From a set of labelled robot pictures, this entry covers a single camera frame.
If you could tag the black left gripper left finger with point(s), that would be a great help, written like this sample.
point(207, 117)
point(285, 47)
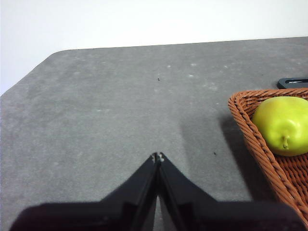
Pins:
point(108, 214)

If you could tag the green pear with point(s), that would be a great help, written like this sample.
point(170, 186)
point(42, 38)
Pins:
point(281, 122)

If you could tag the brown wicker basket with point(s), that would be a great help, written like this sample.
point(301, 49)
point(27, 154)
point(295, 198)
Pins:
point(260, 144)

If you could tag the black flat tray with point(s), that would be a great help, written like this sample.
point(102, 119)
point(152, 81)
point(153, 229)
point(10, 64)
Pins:
point(293, 83)

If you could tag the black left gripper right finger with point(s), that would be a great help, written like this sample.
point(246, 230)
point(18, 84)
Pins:
point(216, 216)

